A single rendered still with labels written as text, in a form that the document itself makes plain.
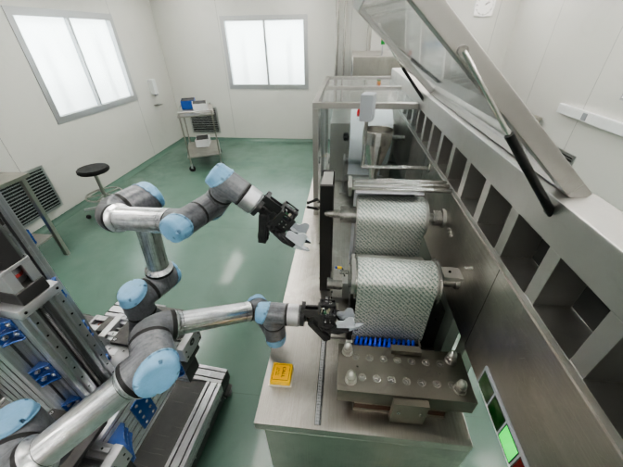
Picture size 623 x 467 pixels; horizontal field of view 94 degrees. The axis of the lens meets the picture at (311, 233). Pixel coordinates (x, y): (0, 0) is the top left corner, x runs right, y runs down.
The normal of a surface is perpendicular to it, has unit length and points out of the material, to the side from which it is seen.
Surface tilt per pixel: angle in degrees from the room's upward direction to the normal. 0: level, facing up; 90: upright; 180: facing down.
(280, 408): 0
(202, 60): 90
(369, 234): 92
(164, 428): 0
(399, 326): 90
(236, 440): 0
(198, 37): 90
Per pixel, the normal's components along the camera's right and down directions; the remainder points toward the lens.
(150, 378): 0.64, 0.38
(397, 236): -0.10, 0.59
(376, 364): -0.01, -0.83
